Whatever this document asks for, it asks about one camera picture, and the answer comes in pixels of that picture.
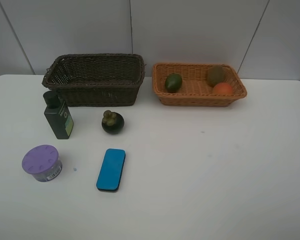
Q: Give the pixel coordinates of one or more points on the orange wicker basket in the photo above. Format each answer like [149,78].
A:
[195,90]

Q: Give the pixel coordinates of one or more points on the brown kiwi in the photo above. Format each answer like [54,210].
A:
[215,75]

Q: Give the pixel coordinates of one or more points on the orange peach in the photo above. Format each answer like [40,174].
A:
[223,88]

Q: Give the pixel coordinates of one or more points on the dark purple mangosteen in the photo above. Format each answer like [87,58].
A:
[112,122]

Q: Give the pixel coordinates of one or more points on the purple-lidded round jar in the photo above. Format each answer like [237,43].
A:
[42,162]

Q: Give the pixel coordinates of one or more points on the blue whiteboard eraser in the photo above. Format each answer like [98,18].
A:
[110,173]

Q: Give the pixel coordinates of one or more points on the dark green square bottle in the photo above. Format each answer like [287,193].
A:
[58,115]

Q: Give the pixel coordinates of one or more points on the green lime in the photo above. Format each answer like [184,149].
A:
[173,83]

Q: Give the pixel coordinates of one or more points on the dark brown wicker basket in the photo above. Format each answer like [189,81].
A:
[96,80]

